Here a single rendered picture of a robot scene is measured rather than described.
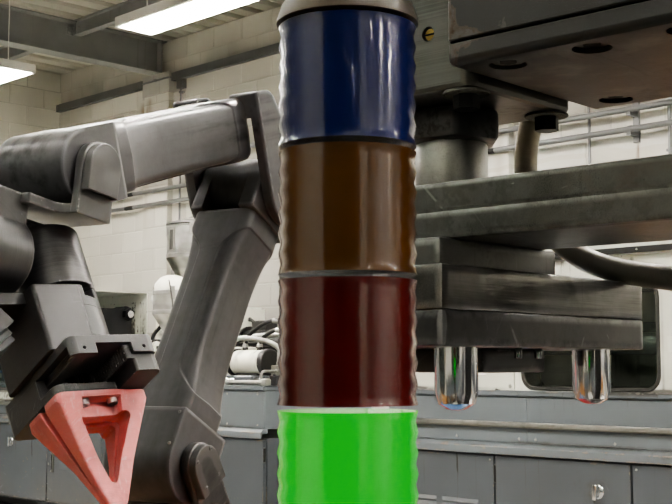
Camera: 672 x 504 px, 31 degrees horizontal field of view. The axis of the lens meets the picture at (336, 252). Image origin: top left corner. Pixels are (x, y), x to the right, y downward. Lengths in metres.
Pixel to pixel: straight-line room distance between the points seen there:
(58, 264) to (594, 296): 0.39
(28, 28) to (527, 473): 6.74
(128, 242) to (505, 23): 11.64
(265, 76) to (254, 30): 0.47
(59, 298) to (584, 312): 0.37
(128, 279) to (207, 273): 11.07
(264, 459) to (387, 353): 7.18
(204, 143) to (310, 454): 0.72
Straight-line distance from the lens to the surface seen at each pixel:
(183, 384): 0.99
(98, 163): 0.87
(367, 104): 0.32
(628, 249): 5.81
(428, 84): 0.59
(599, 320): 0.64
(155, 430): 0.97
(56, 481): 9.39
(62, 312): 0.83
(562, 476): 6.04
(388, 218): 0.32
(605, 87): 0.61
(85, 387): 0.82
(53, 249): 0.87
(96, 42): 11.63
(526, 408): 6.15
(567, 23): 0.53
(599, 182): 0.53
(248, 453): 7.60
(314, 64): 0.33
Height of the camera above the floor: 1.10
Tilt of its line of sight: 5 degrees up
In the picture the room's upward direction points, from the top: straight up
